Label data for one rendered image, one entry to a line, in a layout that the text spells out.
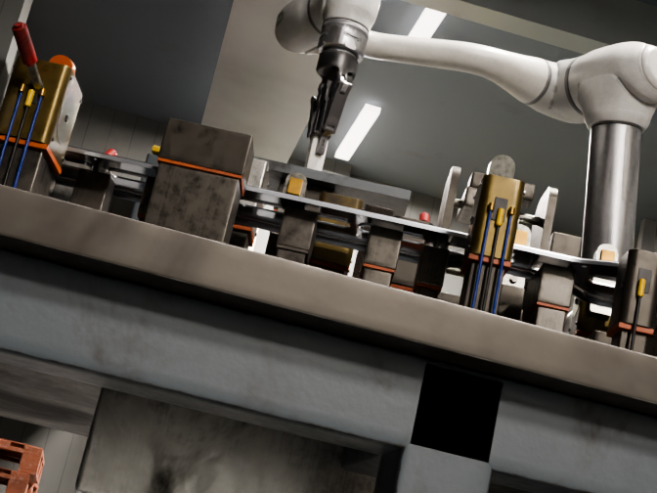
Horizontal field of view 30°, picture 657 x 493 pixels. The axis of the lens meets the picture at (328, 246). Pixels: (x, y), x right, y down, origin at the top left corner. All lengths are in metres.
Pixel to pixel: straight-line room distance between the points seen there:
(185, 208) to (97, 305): 0.68
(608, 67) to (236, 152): 1.04
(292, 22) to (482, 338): 1.52
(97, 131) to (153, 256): 10.13
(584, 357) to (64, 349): 0.42
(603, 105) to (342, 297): 1.57
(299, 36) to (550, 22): 4.93
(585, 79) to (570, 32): 4.78
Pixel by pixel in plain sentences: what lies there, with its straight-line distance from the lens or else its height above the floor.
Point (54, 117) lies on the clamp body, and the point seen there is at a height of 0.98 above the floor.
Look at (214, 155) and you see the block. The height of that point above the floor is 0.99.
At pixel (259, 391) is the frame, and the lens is 1.00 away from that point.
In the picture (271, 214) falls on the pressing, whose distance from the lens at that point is 1.92.
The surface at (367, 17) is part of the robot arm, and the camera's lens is 2.34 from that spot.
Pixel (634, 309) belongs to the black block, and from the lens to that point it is 1.69.
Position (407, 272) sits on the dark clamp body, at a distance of 2.02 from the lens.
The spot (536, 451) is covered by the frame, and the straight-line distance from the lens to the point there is 1.05.
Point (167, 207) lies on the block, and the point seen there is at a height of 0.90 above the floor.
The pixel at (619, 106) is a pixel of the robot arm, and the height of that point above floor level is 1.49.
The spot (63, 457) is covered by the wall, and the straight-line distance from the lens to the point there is 10.53.
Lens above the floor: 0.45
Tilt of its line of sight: 16 degrees up
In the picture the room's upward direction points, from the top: 13 degrees clockwise
